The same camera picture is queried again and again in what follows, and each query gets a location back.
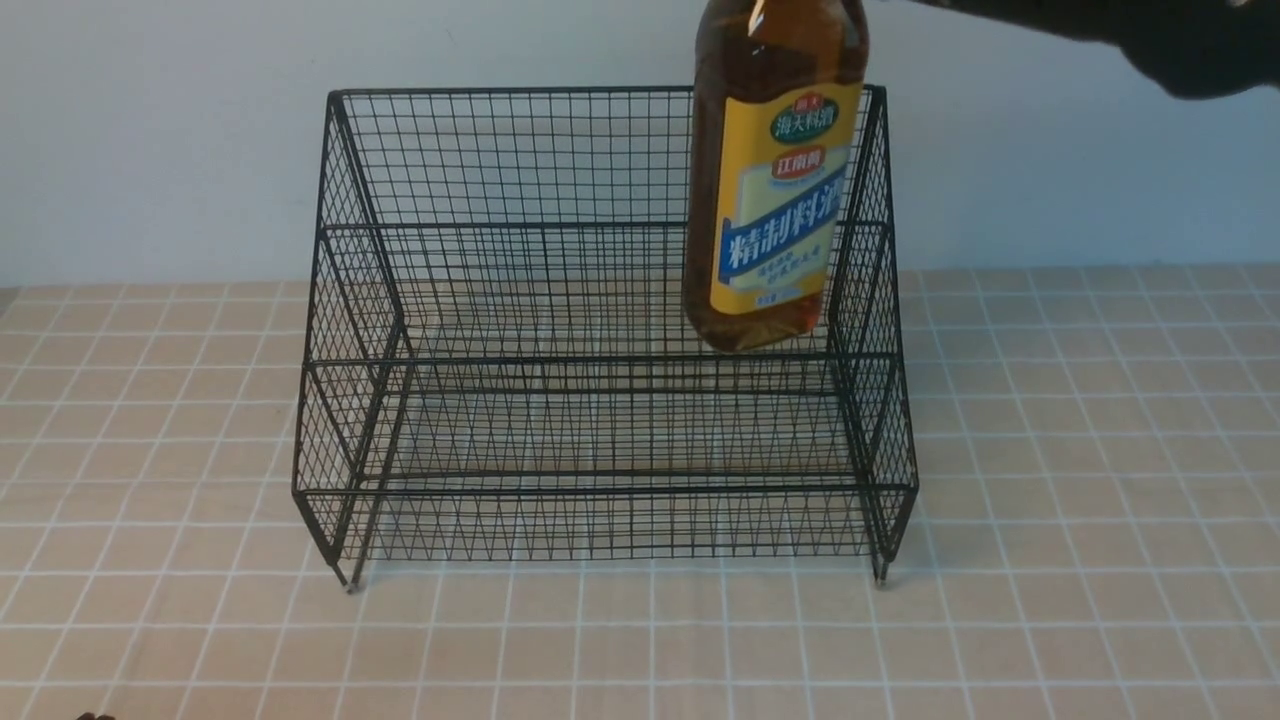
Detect brown seasoning bottle yellow label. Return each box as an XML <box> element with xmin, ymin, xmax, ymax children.
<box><xmin>682</xmin><ymin>1</ymin><xmax>870</xmax><ymax>354</ymax></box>

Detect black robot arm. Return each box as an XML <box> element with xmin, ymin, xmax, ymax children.
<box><xmin>933</xmin><ymin>1</ymin><xmax>1279</xmax><ymax>101</ymax></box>

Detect black wire mesh shelf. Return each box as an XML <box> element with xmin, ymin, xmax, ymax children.
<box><xmin>292</xmin><ymin>85</ymin><xmax>920</xmax><ymax>588</ymax></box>

